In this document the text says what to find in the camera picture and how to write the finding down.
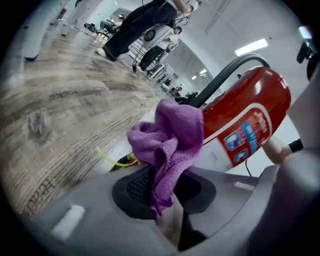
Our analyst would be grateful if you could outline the person's right forearm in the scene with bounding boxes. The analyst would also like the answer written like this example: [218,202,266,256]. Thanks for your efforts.
[262,136,291,165]

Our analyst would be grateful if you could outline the black head-worn camera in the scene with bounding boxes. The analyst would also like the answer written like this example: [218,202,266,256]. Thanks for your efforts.
[296,41,315,65]

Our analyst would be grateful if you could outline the yellow plastic tie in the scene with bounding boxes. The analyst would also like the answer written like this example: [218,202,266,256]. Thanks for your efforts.
[96,146,139,168]

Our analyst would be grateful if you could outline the purple cloth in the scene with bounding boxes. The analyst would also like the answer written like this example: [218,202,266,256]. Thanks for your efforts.
[126,98,205,217]

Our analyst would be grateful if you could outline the ceiling light strip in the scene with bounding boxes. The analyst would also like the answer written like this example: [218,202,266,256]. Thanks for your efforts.
[191,68,208,81]
[234,38,269,56]

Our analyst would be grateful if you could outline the red fire extinguisher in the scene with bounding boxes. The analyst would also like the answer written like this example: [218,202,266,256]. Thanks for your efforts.
[174,52,292,173]

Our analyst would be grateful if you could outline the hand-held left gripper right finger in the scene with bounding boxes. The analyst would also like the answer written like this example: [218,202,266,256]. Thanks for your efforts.
[174,167,262,256]

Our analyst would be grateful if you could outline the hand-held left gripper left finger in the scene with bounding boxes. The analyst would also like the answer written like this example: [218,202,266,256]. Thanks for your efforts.
[32,164,181,256]

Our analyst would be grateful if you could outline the large white table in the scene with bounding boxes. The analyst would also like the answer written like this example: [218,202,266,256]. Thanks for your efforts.
[23,0,55,61]

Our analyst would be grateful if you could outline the grey white backpack shell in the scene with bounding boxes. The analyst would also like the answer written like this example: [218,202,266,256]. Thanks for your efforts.
[142,23,175,50]

